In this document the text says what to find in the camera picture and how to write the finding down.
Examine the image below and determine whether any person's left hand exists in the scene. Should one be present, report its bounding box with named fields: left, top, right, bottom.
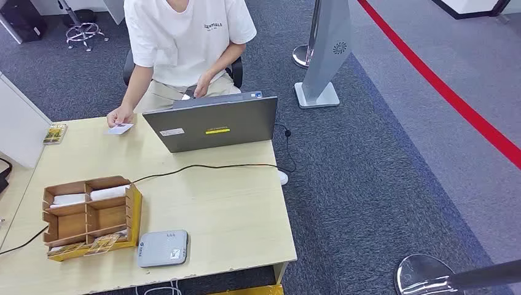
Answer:
left=193, top=72, right=213, bottom=99

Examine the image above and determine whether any person's right hand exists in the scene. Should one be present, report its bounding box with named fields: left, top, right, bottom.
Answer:
left=106, top=104, right=135, bottom=128

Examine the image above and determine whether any white ID card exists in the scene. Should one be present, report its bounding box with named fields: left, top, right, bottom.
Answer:
left=108, top=123, right=135, bottom=136

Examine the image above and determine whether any person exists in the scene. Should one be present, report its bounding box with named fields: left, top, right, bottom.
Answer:
left=106, top=0, right=258, bottom=129

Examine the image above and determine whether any white card stack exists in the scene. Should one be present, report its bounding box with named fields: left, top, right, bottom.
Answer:
left=90, top=184, right=131, bottom=202
left=52, top=194, right=87, bottom=208

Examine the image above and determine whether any wooden card organizer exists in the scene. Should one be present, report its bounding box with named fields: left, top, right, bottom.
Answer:
left=42, top=175, right=137, bottom=248

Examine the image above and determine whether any gold patterned key card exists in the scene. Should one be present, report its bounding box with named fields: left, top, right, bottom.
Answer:
left=83, top=232, right=122, bottom=258
left=47, top=242, right=86, bottom=258

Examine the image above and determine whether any grey laptop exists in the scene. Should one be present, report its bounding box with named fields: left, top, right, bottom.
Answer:
left=142, top=90, right=279, bottom=154

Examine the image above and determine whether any chrome stool base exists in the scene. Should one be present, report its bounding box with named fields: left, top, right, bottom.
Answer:
left=57, top=0, right=110, bottom=52

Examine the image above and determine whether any yellow organizer tray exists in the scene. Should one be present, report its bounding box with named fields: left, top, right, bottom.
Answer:
left=47, top=184, right=143, bottom=262

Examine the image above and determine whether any white cabinet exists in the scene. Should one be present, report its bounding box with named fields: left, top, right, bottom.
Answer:
left=0, top=72, right=53, bottom=170

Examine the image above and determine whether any white panel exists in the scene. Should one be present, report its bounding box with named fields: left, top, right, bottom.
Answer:
left=102, top=0, right=125, bottom=25

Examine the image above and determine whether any black bag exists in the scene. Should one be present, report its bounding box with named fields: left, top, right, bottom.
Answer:
left=0, top=157, right=13, bottom=193

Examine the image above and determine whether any grey sign stand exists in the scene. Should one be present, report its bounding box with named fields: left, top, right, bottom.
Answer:
left=294, top=0, right=353, bottom=109

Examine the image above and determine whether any black box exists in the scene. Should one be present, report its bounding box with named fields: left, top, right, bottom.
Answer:
left=0, top=0, right=47, bottom=44

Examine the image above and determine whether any yellow floor tape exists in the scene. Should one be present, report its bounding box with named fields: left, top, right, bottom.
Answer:
left=207, top=284, right=284, bottom=295

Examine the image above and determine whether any white black-edged platform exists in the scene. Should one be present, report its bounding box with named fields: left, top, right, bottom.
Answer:
left=431, top=0, right=512, bottom=20

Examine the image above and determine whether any chrome base dark stanchion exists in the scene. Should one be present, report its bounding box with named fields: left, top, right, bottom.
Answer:
left=394, top=253, right=521, bottom=295

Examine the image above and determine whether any black table cable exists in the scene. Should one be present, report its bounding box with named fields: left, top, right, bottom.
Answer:
left=0, top=123, right=297, bottom=256

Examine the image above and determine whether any chrome stanchion post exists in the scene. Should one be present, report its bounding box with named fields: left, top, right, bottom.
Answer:
left=292, top=0, right=323, bottom=69

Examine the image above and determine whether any white cable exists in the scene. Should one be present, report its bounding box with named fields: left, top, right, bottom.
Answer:
left=135, top=280, right=182, bottom=295

